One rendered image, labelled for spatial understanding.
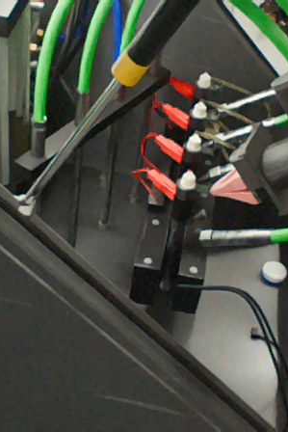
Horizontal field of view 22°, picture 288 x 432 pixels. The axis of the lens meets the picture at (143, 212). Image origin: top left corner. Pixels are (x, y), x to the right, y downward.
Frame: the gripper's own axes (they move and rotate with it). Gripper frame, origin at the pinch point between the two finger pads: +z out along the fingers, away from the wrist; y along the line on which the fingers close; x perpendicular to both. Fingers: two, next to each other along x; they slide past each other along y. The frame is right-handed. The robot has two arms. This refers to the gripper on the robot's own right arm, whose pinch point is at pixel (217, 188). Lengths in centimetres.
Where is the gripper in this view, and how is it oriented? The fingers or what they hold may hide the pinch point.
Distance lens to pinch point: 95.1
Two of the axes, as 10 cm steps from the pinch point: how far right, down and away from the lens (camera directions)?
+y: -5.8, -7.5, -3.3
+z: -7.0, 2.5, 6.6
